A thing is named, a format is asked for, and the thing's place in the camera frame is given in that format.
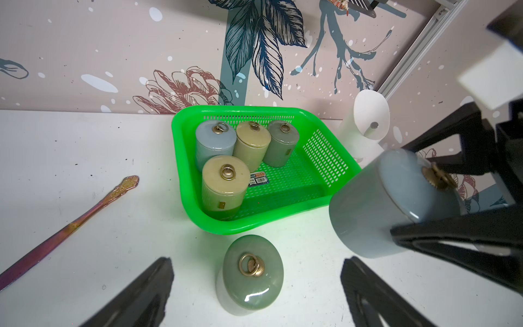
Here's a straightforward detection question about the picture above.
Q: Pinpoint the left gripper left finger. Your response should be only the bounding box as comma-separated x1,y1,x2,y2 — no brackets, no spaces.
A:
82,257,174,327

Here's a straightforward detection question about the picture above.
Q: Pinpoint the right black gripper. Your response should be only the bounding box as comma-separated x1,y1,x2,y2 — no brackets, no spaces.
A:
390,0,523,295

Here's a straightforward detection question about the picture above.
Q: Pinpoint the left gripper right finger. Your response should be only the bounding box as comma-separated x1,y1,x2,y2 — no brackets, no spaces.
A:
340,256,434,327

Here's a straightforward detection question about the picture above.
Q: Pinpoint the blue canister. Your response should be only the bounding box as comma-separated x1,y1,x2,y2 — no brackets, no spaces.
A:
329,149,466,259
196,120,237,172

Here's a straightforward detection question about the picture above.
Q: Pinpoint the green canister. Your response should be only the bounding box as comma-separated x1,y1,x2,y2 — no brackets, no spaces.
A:
216,234,284,316
264,120,300,168

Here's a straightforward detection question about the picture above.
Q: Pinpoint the yellow canister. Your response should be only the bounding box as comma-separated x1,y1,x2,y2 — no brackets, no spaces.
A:
202,155,250,221
233,121,271,172

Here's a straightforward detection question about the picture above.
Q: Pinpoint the green plastic basket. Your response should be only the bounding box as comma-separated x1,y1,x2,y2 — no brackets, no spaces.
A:
171,106,361,235

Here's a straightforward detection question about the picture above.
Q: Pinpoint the white round lamp device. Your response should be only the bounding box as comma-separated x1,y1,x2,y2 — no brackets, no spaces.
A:
335,90,390,167

